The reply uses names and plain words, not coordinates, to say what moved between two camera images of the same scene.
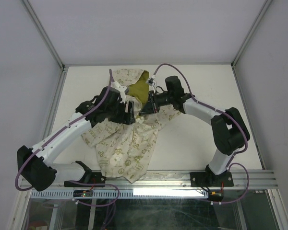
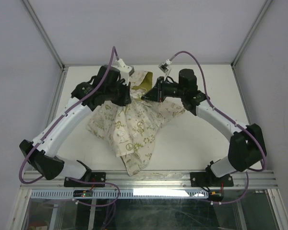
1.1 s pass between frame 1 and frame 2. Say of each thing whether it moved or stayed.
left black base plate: stayed
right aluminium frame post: stayed
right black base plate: stayed
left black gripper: moved
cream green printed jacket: moved
